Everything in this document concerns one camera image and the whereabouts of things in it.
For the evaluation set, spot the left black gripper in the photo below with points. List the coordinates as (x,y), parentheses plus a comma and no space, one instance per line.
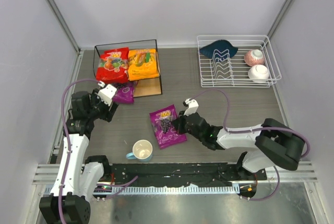
(110,110)

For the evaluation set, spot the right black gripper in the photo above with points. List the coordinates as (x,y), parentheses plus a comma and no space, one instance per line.
(182,125)

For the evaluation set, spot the purple candy bag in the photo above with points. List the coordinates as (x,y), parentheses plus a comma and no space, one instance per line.
(125,92)
(164,131)

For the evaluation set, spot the red candy bag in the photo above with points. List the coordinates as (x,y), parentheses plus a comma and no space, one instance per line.
(113,66)

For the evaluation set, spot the blue and white mug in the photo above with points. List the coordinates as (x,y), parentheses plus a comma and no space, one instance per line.
(142,150)

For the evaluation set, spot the orange candy bag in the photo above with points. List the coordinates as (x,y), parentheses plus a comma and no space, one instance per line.
(142,64)

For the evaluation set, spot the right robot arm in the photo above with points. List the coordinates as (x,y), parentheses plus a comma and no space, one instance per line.
(272,143)

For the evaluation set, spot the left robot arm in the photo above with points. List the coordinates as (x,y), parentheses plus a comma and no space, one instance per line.
(69,198)

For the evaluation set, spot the dark blue leaf plate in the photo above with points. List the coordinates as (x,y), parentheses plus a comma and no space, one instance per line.
(220,49)

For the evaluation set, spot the white bowl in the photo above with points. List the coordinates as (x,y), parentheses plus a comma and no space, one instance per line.
(258,73)

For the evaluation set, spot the pink patterned bowl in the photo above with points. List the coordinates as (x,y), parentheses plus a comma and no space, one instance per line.
(254,57)

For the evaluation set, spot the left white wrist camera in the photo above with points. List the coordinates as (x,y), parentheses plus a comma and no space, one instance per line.
(106,93)

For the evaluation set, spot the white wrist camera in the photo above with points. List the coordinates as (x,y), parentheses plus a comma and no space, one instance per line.
(106,93)
(192,106)

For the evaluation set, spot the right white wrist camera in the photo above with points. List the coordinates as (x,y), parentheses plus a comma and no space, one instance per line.
(192,106)

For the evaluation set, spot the wooden wire-frame shelf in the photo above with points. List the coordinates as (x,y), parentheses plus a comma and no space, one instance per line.
(144,87)

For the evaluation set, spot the white wire dish rack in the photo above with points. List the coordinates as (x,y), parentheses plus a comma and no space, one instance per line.
(233,71)

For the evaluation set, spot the white slotted cable duct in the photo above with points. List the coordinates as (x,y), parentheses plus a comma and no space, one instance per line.
(191,189)

